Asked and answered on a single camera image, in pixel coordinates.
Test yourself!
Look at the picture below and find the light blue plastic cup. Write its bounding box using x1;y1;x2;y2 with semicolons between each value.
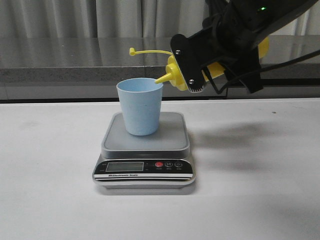
116;77;163;136

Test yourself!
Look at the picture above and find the electronic kitchen scale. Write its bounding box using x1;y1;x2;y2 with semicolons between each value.
92;112;196;195

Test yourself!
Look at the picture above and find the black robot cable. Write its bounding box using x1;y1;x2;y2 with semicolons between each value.
199;48;320;95

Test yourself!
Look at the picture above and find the grey curtain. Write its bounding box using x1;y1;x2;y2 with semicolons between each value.
0;0;320;39

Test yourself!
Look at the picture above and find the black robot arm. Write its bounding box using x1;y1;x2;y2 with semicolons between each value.
202;0;320;94

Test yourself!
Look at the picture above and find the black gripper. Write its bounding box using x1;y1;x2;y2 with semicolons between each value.
170;4;263;94

